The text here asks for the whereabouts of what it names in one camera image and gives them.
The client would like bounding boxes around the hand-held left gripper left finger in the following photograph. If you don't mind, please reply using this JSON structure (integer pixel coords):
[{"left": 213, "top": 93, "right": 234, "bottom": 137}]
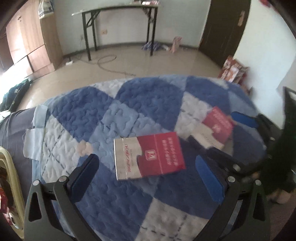
[{"left": 23, "top": 153, "right": 100, "bottom": 241}]

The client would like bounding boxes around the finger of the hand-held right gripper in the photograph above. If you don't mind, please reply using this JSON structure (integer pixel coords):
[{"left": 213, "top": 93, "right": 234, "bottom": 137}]
[
  {"left": 188, "top": 136, "right": 272, "bottom": 178},
  {"left": 231, "top": 111, "right": 281, "bottom": 140}
]

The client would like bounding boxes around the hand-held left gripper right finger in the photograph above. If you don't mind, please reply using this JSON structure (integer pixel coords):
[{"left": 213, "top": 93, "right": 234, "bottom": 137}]
[{"left": 194, "top": 155, "right": 271, "bottom": 241}]

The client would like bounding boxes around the red white cigarette box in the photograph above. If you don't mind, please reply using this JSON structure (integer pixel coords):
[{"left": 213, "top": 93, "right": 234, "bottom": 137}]
[{"left": 193, "top": 106, "right": 235, "bottom": 150}]

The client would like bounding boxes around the red silver cigarette box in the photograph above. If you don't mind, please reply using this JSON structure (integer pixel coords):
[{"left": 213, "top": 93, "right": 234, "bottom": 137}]
[{"left": 113, "top": 132, "right": 187, "bottom": 181}]

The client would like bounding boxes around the cream plastic basin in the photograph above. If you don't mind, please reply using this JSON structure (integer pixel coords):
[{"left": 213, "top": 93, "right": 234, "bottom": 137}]
[{"left": 0, "top": 146, "right": 26, "bottom": 239}]

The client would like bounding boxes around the person's right hand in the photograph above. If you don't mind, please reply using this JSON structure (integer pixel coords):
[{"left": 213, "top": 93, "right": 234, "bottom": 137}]
[{"left": 266, "top": 189, "right": 293, "bottom": 205}]

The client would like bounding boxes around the dark wooden door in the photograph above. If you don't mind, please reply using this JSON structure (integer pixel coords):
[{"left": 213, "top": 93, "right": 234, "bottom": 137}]
[{"left": 198, "top": 0, "right": 251, "bottom": 69}]

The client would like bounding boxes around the blue white quilted blanket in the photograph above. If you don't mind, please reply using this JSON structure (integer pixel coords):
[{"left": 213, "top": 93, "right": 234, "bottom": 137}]
[{"left": 23, "top": 74, "right": 269, "bottom": 241}]

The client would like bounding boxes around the pink carton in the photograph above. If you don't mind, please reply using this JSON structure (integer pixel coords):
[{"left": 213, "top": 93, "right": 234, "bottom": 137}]
[{"left": 171, "top": 36, "right": 182, "bottom": 54}]

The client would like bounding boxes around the dark green bag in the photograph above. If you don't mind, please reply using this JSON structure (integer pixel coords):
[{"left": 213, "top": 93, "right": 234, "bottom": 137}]
[{"left": 0, "top": 77, "right": 31, "bottom": 112}]

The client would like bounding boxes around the blue patterned cloth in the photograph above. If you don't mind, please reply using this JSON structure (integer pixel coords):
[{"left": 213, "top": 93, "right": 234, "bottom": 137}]
[{"left": 142, "top": 41, "right": 165, "bottom": 51}]

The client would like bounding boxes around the wooden wardrobe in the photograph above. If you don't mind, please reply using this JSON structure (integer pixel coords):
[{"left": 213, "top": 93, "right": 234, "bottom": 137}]
[{"left": 0, "top": 0, "right": 63, "bottom": 73}]

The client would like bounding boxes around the black folding table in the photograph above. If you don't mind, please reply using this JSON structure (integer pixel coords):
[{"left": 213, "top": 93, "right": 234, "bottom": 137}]
[{"left": 71, "top": 3, "right": 160, "bottom": 61}]

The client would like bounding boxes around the white plastic bag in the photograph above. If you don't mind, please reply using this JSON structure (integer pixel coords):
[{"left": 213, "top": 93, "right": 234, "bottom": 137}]
[{"left": 38, "top": 0, "right": 54, "bottom": 19}]

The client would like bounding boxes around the black floor cable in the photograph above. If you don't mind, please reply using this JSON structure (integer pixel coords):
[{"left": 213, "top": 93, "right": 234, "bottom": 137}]
[{"left": 66, "top": 54, "right": 137, "bottom": 76}]

